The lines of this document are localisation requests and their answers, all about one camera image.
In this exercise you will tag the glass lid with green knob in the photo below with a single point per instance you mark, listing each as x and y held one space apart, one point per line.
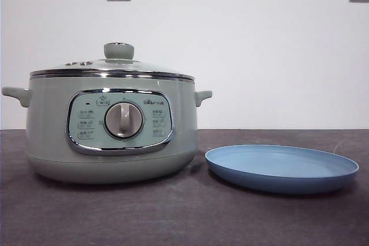
121 51

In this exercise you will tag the blue round plate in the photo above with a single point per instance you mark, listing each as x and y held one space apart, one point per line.
245 168

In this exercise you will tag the pale green electric steamer pot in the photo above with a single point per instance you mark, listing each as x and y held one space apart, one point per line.
46 130

